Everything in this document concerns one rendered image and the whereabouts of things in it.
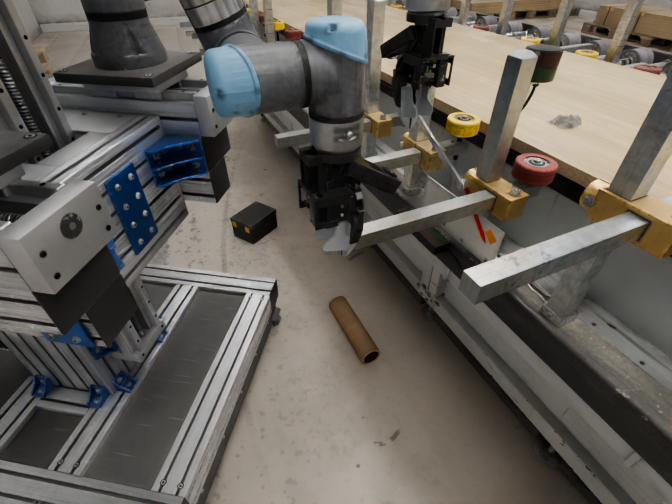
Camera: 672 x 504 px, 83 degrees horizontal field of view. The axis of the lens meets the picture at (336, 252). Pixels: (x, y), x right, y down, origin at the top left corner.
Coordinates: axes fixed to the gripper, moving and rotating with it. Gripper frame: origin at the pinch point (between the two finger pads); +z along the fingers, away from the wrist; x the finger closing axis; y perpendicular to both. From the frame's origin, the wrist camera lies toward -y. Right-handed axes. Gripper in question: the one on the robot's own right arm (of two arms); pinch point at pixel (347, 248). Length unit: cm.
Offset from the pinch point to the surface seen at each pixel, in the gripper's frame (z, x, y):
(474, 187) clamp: -2.3, -4.4, -31.8
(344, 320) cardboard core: 76, -42, -21
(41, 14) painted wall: 57, -814, 157
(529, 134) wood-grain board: -7, -12, -53
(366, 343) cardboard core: 75, -27, -23
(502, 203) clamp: -3.0, 3.4, -31.8
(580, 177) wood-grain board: -6.0, 6.0, -48.5
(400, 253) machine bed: 66, -58, -57
